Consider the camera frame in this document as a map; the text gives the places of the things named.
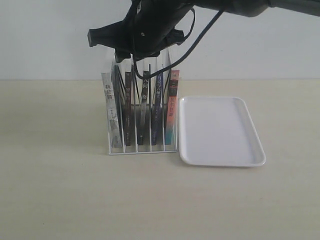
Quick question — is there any white plastic tray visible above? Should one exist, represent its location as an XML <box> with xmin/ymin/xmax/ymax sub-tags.
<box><xmin>178</xmin><ymin>96</ymin><xmax>267</xmax><ymax>168</ymax></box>

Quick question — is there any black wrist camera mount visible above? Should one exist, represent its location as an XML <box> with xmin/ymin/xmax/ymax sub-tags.
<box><xmin>166</xmin><ymin>28</ymin><xmax>185</xmax><ymax>47</ymax></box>

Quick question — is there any dark brown spine book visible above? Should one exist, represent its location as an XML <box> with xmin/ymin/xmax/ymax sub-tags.
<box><xmin>124</xmin><ymin>60</ymin><xmax>133</xmax><ymax>147</ymax></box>

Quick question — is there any dark blue spine book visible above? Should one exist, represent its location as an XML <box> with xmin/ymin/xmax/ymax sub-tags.
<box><xmin>151</xmin><ymin>72</ymin><xmax>164</xmax><ymax>146</ymax></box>

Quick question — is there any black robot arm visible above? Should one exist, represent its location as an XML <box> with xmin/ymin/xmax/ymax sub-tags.
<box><xmin>87</xmin><ymin>0</ymin><xmax>320</xmax><ymax>62</ymax></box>

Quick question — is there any red teal spine book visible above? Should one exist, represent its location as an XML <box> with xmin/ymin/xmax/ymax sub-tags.
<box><xmin>165</xmin><ymin>67</ymin><xmax>180</xmax><ymax>145</ymax></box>

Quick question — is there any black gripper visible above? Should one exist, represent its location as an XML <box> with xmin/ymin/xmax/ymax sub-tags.
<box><xmin>87</xmin><ymin>0</ymin><xmax>194</xmax><ymax>63</ymax></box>

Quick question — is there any white wire book rack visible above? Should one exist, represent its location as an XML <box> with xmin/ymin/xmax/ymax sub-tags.
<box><xmin>106</xmin><ymin>49</ymin><xmax>178</xmax><ymax>155</ymax></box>

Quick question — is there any black cable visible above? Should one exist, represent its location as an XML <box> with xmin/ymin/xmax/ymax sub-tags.
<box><xmin>131</xmin><ymin>6</ymin><xmax>227</xmax><ymax>112</ymax></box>

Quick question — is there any grey white spine book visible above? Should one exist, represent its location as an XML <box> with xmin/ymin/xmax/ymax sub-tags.
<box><xmin>101</xmin><ymin>58</ymin><xmax>123</xmax><ymax>149</ymax></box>

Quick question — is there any black grey spine book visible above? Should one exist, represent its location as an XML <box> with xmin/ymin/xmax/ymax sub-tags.
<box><xmin>137</xmin><ymin>61</ymin><xmax>150</xmax><ymax>146</ymax></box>

